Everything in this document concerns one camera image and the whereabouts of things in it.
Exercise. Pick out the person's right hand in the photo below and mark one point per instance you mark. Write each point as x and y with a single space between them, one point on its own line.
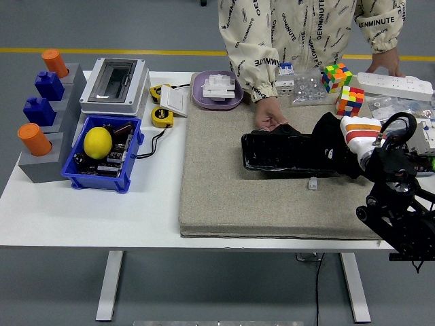
268 113

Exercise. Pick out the white table leg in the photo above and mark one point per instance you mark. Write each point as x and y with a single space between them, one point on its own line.
357 288
108 288

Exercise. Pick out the yellow tape measure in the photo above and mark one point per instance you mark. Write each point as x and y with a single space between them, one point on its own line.
155 93
161 117

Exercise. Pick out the white power strip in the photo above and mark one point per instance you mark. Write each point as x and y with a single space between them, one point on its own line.
391 83

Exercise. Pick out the person's left hand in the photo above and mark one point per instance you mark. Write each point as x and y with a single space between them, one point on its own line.
387 61

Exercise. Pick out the blue block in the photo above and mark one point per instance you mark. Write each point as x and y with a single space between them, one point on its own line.
38 112
49 86

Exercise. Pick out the white blue circuit breaker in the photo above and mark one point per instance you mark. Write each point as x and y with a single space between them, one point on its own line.
287 79

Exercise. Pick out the person's left forearm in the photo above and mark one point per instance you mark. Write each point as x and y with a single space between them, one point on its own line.
380 30

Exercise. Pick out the person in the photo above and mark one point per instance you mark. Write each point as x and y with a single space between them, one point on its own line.
304 27

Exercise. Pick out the small white connector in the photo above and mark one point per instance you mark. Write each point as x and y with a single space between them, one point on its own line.
312 184

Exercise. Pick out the person's right forearm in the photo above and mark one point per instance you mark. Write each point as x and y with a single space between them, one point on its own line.
255 74

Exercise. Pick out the clear bag of washers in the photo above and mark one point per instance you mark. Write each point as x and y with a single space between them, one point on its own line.
384 107

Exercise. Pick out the orange cylinder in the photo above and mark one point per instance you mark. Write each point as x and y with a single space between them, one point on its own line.
34 140
55 62

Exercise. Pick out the white wall switch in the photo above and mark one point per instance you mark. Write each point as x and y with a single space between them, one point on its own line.
174 102

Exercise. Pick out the clear bag of nuts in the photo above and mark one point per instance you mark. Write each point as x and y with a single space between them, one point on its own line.
307 90

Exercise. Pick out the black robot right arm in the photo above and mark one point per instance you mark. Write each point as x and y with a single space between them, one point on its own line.
391 163

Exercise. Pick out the grey-brown mat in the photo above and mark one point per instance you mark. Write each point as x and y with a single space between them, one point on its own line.
217 190

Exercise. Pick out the brown cylindrical capacitor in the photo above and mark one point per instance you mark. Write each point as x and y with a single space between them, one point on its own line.
123 129

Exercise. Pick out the grey electrical enclosure box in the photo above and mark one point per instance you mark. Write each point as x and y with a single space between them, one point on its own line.
109 108

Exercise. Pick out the multicoloured puzzle cube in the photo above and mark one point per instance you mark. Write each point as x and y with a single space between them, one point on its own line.
350 102
337 77

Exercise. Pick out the black glossy panel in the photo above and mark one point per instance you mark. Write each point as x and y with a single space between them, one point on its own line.
278 153

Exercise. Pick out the purple tray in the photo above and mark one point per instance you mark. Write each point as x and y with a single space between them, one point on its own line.
197 91

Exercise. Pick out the grey stepped block holder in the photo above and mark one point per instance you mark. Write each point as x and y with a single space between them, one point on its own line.
45 169

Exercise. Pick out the black round capacitor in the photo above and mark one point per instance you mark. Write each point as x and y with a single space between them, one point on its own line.
79 159

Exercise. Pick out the white plastic parts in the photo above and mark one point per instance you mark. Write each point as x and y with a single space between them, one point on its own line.
218 86

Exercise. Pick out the yellow lemon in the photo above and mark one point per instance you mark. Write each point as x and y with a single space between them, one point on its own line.
98 143

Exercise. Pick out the clear bag of small parts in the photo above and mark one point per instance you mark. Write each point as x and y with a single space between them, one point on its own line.
423 108

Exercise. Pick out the blue plastic bin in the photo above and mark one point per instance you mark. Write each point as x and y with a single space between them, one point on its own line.
99 181

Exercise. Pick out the black rag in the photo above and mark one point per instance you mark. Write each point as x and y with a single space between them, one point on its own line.
326 136

